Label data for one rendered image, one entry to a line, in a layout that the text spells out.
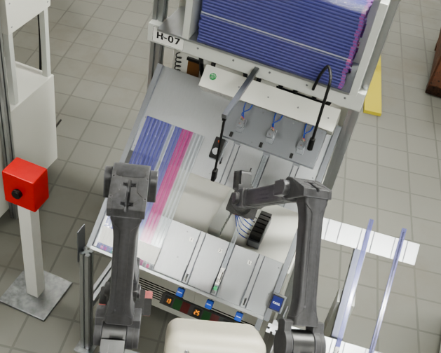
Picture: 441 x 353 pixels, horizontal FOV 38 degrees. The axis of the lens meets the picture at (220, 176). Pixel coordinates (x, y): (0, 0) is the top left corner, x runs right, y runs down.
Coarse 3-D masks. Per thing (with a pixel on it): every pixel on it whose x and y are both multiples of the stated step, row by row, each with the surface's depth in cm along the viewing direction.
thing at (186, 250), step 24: (96, 240) 230; (168, 240) 225; (192, 240) 224; (216, 240) 223; (168, 264) 224; (192, 264) 223; (216, 264) 222; (240, 264) 220; (264, 264) 219; (240, 288) 220; (264, 288) 218; (264, 312) 217
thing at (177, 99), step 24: (168, 72) 232; (168, 96) 231; (192, 96) 230; (216, 96) 228; (144, 120) 232; (168, 120) 230; (192, 120) 229; (216, 120) 227; (192, 168) 227; (240, 168) 224; (264, 168) 222; (288, 168) 221
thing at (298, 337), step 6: (294, 330) 149; (300, 330) 149; (306, 330) 150; (294, 336) 147; (300, 336) 147; (306, 336) 148; (312, 336) 148; (294, 342) 146; (300, 342) 146; (306, 342) 147; (312, 342) 147; (294, 348) 145; (300, 348) 146; (306, 348) 146; (312, 348) 147
